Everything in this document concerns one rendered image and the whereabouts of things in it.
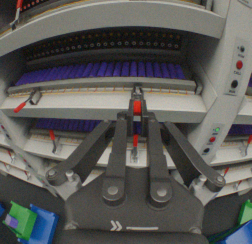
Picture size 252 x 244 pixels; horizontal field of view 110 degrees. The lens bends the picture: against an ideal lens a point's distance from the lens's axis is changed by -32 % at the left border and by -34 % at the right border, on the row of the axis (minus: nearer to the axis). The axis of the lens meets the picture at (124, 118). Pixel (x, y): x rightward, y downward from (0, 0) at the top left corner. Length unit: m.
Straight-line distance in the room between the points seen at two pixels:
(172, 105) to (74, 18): 0.25
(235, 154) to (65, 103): 0.59
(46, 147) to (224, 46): 0.59
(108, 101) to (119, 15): 0.17
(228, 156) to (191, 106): 0.30
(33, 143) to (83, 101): 0.34
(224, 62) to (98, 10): 0.24
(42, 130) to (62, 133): 0.10
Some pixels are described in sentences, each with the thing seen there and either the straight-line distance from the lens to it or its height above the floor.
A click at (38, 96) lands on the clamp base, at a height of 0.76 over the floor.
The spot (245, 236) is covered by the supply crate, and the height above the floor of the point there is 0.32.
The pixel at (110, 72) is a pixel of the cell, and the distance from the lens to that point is 0.33.
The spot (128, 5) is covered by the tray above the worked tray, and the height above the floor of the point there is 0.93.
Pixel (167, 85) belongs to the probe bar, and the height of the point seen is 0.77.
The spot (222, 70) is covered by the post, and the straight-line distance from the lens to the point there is 0.28.
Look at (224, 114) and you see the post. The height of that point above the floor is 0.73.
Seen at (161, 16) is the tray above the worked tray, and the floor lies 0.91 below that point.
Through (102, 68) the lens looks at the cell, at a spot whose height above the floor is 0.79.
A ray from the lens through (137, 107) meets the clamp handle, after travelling 0.21.
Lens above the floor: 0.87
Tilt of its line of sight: 36 degrees down
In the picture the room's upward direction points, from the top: 2 degrees counter-clockwise
